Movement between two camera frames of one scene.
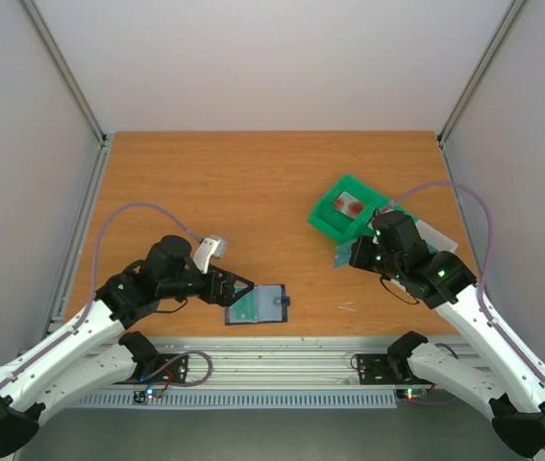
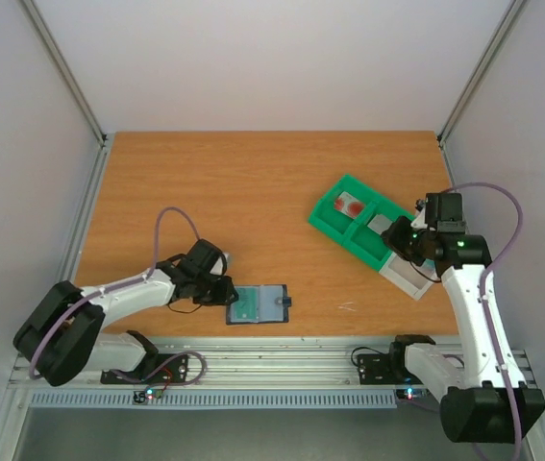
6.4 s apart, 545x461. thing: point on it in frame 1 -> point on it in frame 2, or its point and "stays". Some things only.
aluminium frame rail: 275,363 stays
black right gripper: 360,253 -> 401,235
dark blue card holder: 266,303 stays
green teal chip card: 246,306 stays
